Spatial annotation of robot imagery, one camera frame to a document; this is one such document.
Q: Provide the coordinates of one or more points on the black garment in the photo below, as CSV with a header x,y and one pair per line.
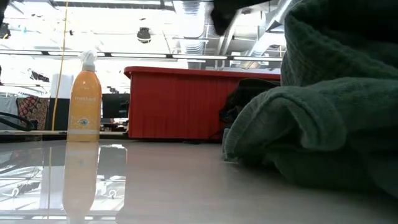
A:
x,y
245,93

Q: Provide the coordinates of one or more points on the dark green garment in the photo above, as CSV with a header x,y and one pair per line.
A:
x,y
326,118

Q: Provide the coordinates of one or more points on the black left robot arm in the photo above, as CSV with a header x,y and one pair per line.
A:
x,y
2,11

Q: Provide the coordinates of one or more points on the red plastic laundry bin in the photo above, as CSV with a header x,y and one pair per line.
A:
x,y
174,105

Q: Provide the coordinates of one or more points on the ceiling light strip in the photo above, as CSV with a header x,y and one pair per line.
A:
x,y
200,57
138,55
258,58

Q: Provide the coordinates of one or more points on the black ceiling spotlight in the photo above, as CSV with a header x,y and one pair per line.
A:
x,y
3,31
144,35

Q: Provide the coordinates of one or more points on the black monitor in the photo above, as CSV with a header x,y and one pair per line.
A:
x,y
115,105

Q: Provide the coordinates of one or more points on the orange spray bottle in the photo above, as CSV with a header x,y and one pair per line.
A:
x,y
84,109

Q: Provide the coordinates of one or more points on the white column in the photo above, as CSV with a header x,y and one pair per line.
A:
x,y
66,87

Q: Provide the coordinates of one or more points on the white table mat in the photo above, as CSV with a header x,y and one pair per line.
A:
x,y
186,186

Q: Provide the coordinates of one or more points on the black cabinet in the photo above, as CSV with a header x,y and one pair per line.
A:
x,y
63,115

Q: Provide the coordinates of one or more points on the red patterned cloth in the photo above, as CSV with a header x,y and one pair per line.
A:
x,y
32,112

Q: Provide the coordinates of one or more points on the light wooden desk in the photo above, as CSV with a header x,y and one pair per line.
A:
x,y
31,134

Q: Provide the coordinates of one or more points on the grey fabric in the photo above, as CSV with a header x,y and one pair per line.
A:
x,y
7,104

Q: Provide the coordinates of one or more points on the ribbed silver duct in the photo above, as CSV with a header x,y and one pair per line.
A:
x,y
191,18

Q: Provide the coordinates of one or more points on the silver ventilation duct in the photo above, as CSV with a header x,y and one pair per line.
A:
x,y
267,34

